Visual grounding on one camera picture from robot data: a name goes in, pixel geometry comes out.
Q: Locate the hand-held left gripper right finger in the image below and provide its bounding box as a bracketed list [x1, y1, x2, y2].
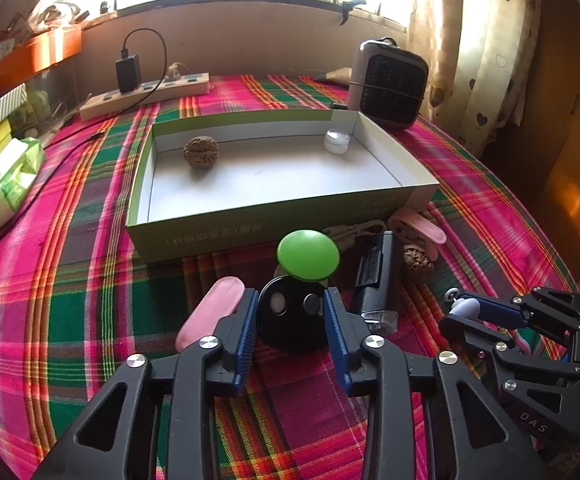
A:
[322, 287, 553, 480]

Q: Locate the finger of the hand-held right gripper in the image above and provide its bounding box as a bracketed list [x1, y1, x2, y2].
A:
[451, 286, 580, 333]
[439, 317, 580, 443]

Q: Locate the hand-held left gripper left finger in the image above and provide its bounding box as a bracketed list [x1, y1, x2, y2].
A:
[30, 287, 262, 480]

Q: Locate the black round remote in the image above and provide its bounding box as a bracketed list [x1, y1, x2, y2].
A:
[257, 276, 333, 353]

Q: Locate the pink plastic clip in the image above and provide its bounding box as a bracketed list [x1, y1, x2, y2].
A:
[175, 276, 246, 353]
[386, 210, 447, 261]

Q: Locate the black flashlight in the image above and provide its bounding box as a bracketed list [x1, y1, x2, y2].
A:
[352, 231, 402, 335]

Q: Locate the green round cap hook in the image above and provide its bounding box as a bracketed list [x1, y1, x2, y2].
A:
[275, 230, 341, 282]

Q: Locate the brown walnut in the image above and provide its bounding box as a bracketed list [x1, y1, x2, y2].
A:
[183, 136, 219, 172]
[402, 244, 437, 283]

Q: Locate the green cardboard box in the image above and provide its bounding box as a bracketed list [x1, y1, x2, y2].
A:
[125, 108, 441, 265]

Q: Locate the plaid tablecloth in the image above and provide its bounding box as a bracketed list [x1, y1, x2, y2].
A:
[0, 74, 580, 480]

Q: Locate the wooden wardrobe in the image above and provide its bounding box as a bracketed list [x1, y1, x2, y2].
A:
[495, 0, 580, 291]

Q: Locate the small white jar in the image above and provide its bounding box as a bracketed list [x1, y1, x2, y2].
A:
[324, 130, 351, 154]

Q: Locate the grey fan heater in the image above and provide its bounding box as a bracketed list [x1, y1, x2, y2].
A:
[346, 39, 430, 130]

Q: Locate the heart print curtain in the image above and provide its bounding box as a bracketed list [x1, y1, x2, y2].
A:
[410, 0, 543, 156]

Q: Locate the beige power strip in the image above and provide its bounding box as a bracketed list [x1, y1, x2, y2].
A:
[79, 72, 211, 122]

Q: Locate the green tissue pack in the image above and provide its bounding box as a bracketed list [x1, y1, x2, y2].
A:
[0, 137, 46, 236]

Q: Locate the black charger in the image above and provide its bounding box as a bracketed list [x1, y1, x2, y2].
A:
[115, 47, 142, 95]

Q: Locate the orange box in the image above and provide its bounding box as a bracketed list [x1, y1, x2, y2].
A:
[0, 25, 83, 92]

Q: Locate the white plastic bag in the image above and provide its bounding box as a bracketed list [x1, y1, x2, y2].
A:
[35, 0, 90, 26]

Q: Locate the white usb cable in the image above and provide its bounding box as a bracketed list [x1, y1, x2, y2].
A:
[320, 219, 388, 251]

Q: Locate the black charger cable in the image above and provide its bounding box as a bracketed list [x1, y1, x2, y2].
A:
[45, 28, 167, 151]

